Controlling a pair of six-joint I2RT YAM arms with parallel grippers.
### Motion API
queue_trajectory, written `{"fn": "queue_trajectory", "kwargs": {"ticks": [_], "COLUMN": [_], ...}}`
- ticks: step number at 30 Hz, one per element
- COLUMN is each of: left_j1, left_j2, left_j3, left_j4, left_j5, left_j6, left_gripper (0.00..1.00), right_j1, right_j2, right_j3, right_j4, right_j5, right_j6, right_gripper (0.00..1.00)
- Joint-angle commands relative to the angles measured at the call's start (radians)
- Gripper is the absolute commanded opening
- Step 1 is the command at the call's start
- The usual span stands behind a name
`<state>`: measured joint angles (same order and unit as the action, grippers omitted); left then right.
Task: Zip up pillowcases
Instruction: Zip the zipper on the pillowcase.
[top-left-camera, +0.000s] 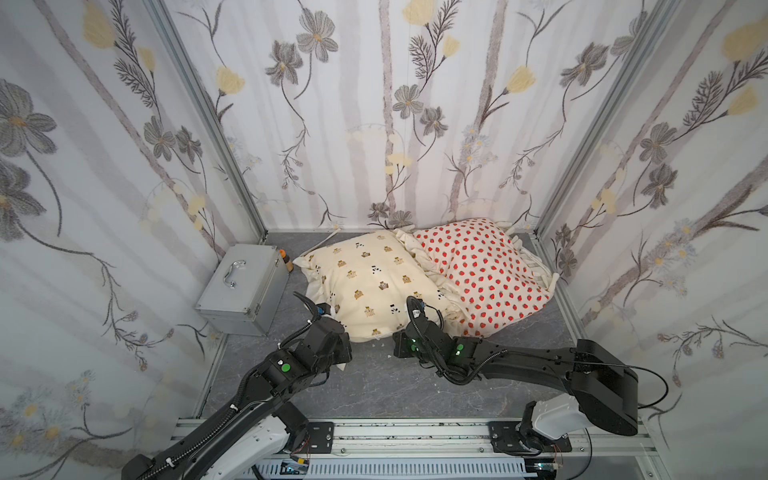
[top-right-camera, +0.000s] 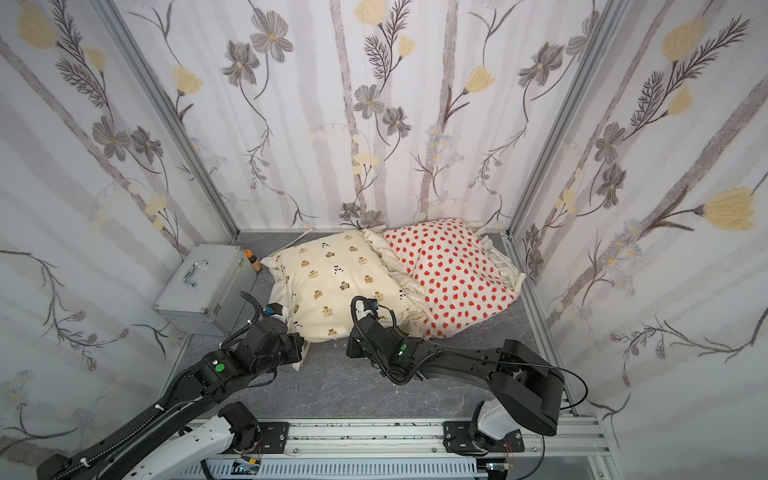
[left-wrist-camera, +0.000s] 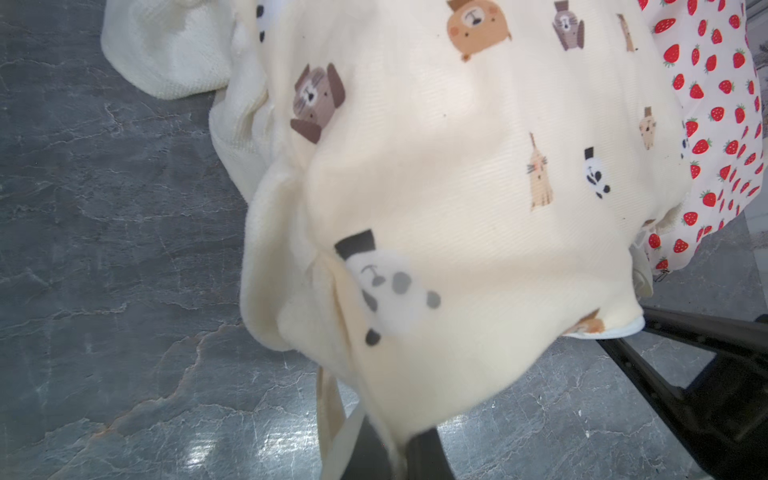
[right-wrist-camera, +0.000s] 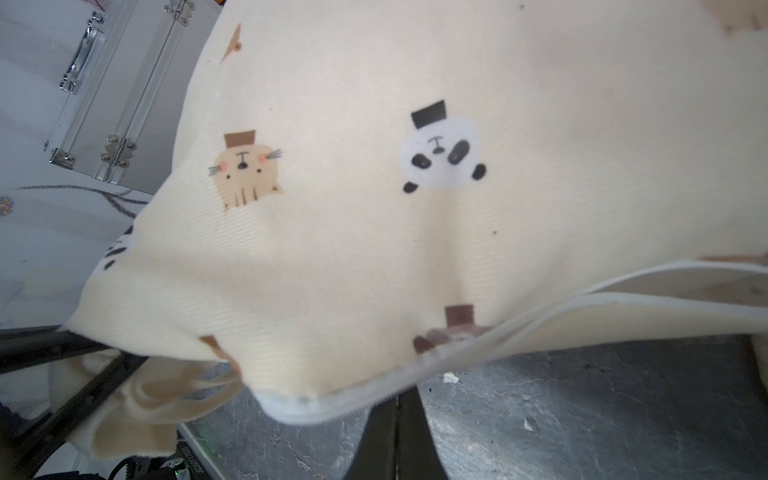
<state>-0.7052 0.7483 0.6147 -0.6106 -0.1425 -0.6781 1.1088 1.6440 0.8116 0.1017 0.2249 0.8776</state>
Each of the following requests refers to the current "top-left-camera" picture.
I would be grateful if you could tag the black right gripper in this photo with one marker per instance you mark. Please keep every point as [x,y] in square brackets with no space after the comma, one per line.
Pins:
[417,324]

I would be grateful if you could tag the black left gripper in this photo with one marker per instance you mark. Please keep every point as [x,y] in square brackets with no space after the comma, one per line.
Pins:
[321,324]

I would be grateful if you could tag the cream animal print pillow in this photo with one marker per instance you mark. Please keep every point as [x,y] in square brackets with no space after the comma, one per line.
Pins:
[366,281]

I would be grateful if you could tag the strawberry print ruffled pillow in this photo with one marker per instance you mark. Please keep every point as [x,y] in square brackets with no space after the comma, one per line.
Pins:
[484,271]

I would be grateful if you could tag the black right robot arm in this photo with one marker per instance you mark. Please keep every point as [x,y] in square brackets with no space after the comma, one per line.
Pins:
[604,389]

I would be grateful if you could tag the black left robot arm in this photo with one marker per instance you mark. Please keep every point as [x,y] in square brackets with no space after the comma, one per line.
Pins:
[263,391]

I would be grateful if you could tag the small orange bottle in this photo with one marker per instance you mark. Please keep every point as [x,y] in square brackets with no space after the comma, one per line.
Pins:
[287,260]

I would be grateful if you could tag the silver metal case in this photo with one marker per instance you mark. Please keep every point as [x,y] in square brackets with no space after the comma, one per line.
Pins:
[245,290]

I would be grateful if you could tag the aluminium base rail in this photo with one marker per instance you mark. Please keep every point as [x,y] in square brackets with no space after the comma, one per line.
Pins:
[432,449]

